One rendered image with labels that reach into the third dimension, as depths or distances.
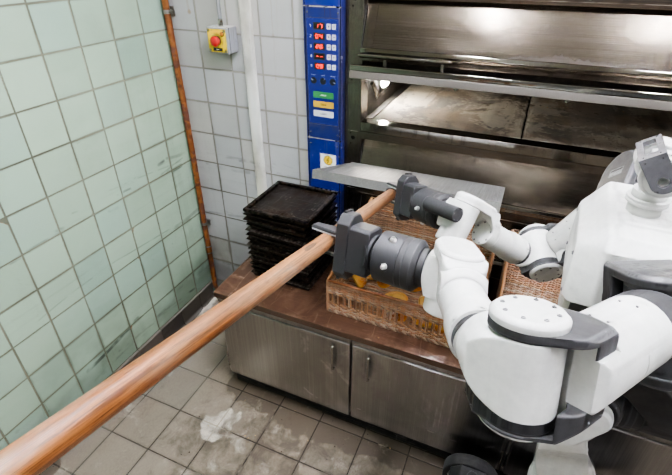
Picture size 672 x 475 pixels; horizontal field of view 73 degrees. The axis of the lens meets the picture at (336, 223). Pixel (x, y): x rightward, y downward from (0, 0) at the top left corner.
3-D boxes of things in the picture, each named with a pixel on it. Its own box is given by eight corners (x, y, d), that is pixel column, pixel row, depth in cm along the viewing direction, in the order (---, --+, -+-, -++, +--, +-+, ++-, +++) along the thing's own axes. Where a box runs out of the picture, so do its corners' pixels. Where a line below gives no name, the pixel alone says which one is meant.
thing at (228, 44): (219, 49, 193) (215, 24, 188) (239, 51, 190) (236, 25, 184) (208, 52, 187) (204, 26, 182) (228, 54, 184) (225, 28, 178)
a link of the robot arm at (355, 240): (330, 215, 75) (396, 233, 70) (358, 205, 83) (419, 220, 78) (324, 284, 79) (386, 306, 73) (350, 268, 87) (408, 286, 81)
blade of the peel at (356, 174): (499, 212, 120) (501, 202, 119) (311, 178, 138) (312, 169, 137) (505, 188, 152) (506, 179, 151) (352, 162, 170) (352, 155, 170)
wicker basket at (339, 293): (367, 246, 213) (370, 194, 199) (491, 277, 193) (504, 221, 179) (323, 311, 175) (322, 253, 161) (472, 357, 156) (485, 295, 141)
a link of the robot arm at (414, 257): (386, 303, 74) (454, 327, 68) (397, 240, 71) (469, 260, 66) (411, 284, 83) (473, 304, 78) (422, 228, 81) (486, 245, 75)
